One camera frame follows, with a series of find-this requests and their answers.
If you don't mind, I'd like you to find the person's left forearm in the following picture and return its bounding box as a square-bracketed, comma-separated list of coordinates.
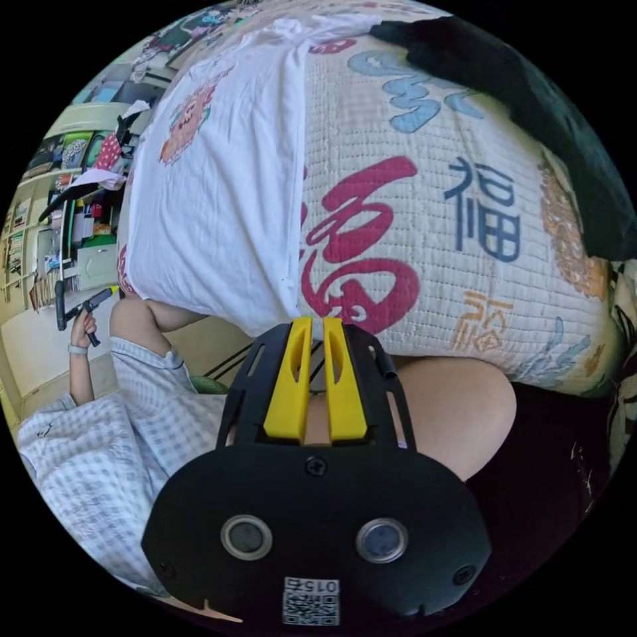
[67, 343, 97, 405]

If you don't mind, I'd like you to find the bed with printed quilt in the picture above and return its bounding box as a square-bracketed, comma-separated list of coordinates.
[115, 13, 637, 451]

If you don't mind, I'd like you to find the person's body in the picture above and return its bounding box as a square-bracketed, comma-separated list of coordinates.
[17, 297, 616, 626]

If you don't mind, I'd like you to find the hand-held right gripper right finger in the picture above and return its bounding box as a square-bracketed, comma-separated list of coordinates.
[322, 318, 370, 443]

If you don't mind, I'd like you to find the shelf with books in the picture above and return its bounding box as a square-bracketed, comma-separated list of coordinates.
[0, 127, 134, 313]

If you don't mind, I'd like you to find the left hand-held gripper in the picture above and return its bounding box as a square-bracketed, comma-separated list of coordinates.
[66, 285, 121, 348]

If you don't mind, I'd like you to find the white t-shirt with print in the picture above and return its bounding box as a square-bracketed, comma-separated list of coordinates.
[123, 13, 384, 339]

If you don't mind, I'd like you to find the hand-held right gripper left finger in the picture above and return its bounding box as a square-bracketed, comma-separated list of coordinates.
[263, 318, 313, 445]

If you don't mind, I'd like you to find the black garment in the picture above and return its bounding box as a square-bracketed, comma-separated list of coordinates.
[370, 16, 637, 261]

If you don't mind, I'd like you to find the person's left hand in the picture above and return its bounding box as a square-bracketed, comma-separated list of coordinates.
[70, 313, 98, 350]

